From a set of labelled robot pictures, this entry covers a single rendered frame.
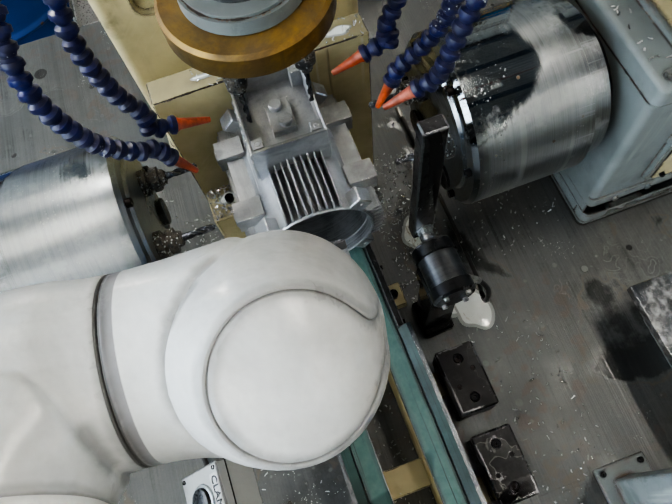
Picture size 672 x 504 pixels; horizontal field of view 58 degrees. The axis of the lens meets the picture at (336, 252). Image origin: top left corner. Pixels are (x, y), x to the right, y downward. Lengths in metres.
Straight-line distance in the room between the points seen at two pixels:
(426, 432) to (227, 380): 0.64
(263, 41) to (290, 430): 0.43
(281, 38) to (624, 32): 0.46
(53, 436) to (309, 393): 0.11
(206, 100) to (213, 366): 0.64
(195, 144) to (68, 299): 0.63
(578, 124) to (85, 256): 0.63
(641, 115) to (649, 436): 0.47
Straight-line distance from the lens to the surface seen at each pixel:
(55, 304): 0.31
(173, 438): 0.30
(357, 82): 0.92
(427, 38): 0.73
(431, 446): 0.86
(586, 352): 1.05
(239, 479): 0.72
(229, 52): 0.60
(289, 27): 0.61
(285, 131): 0.80
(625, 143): 0.93
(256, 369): 0.23
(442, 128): 0.63
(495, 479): 0.93
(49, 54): 1.48
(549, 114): 0.82
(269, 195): 0.80
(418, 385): 0.87
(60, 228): 0.78
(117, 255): 0.76
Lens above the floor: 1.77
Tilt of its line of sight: 67 degrees down
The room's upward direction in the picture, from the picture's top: 11 degrees counter-clockwise
